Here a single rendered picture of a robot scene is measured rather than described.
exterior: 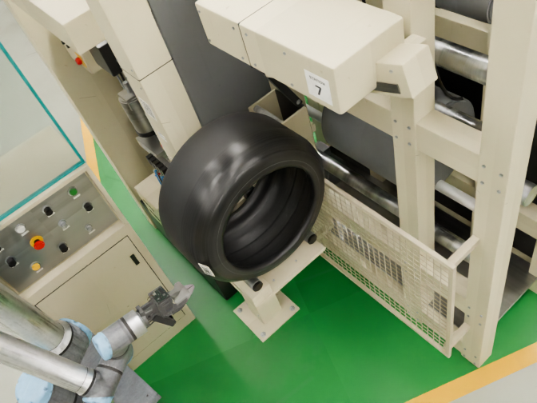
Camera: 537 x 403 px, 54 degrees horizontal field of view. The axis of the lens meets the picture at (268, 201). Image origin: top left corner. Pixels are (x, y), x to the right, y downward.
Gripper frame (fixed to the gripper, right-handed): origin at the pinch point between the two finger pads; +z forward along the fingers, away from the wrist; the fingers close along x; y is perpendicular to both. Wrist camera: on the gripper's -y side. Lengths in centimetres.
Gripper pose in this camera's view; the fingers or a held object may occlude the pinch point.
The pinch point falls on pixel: (191, 289)
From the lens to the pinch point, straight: 194.1
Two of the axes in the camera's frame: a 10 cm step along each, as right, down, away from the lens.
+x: -6.2, -4.9, 6.1
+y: -1.4, -7.0, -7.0
